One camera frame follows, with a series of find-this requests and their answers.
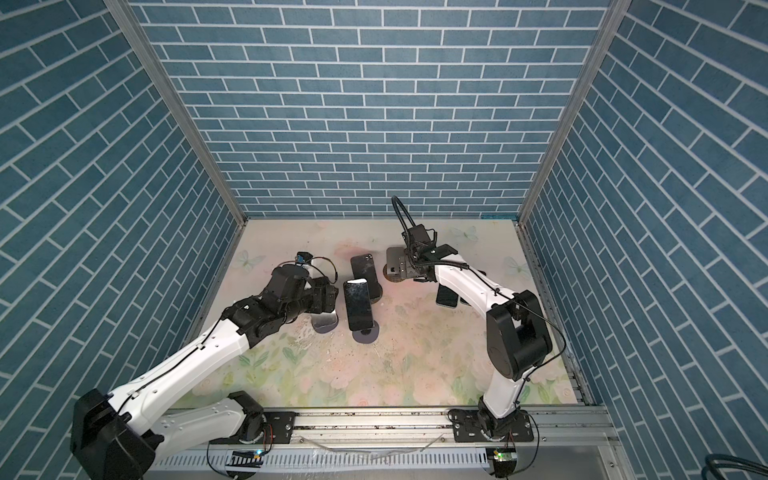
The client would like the phone with reflective screen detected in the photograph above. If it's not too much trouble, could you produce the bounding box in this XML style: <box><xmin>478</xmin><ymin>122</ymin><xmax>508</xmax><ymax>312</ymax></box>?
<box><xmin>436</xmin><ymin>284</ymin><xmax>460</xmax><ymax>309</ymax></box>
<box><xmin>310</xmin><ymin>311</ymin><xmax>339</xmax><ymax>334</ymax></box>

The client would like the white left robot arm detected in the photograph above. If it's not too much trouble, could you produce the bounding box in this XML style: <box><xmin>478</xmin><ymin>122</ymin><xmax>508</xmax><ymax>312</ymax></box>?
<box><xmin>70</xmin><ymin>264</ymin><xmax>338</xmax><ymax>479</ymax></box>

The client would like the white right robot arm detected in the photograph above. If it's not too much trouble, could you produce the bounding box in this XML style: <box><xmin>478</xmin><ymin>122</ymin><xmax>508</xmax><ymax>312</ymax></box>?
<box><xmin>388</xmin><ymin>224</ymin><xmax>553</xmax><ymax>439</ymax></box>

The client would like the grey round stand centre front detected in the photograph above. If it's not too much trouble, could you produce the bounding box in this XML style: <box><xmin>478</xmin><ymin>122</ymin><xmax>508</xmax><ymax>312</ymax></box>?
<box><xmin>352</xmin><ymin>321</ymin><xmax>380</xmax><ymax>344</ymax></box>

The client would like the left controller board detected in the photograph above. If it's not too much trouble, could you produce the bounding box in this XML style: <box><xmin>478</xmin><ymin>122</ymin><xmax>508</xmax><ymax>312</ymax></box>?
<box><xmin>224</xmin><ymin>450</ymin><xmax>264</xmax><ymax>480</ymax></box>

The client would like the controller board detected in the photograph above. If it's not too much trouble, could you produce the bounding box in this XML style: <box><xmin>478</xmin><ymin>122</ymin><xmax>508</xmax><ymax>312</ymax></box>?
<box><xmin>485</xmin><ymin>447</ymin><xmax>519</xmax><ymax>479</ymax></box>
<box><xmin>224</xmin><ymin>450</ymin><xmax>264</xmax><ymax>480</ymax></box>

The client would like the right controller board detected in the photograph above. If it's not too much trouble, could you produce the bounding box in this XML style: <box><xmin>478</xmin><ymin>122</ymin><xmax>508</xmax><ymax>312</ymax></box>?
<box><xmin>485</xmin><ymin>447</ymin><xmax>519</xmax><ymax>479</ymax></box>

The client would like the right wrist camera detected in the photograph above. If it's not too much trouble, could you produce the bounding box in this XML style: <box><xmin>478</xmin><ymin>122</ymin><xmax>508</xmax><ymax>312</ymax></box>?
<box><xmin>406</xmin><ymin>224</ymin><xmax>436</xmax><ymax>248</ymax></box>

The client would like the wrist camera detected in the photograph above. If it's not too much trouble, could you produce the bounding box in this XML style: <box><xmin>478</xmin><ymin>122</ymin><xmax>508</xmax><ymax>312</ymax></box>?
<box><xmin>406</xmin><ymin>224</ymin><xmax>436</xmax><ymax>248</ymax></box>
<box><xmin>295</xmin><ymin>251</ymin><xmax>314</xmax><ymax>266</ymax></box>

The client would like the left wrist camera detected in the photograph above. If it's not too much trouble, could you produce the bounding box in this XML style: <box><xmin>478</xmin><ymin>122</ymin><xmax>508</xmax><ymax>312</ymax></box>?
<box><xmin>295</xmin><ymin>251</ymin><xmax>314</xmax><ymax>266</ymax></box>

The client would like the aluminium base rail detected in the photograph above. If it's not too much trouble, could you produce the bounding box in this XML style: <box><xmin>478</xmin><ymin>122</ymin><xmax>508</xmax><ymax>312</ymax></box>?
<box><xmin>161</xmin><ymin>404</ymin><xmax>619</xmax><ymax>448</ymax></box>

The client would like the aluminium right corner post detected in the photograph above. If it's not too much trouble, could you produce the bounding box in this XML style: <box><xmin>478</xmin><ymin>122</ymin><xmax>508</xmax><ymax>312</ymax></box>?
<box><xmin>518</xmin><ymin>0</ymin><xmax>631</xmax><ymax>225</ymax></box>

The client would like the aluminium corner post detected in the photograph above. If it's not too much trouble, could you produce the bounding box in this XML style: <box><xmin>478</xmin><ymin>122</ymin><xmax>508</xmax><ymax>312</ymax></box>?
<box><xmin>104</xmin><ymin>0</ymin><xmax>247</xmax><ymax>226</ymax></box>
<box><xmin>518</xmin><ymin>0</ymin><xmax>631</xmax><ymax>225</ymax></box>

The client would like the aluminium left corner post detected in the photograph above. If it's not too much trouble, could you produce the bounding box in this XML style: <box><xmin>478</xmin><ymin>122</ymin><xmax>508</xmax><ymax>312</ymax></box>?
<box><xmin>104</xmin><ymin>0</ymin><xmax>247</xmax><ymax>226</ymax></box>

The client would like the black cable bottom right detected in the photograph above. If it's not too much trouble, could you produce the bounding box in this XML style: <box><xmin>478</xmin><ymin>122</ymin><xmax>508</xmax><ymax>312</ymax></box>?
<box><xmin>700</xmin><ymin>454</ymin><xmax>768</xmax><ymax>480</ymax></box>

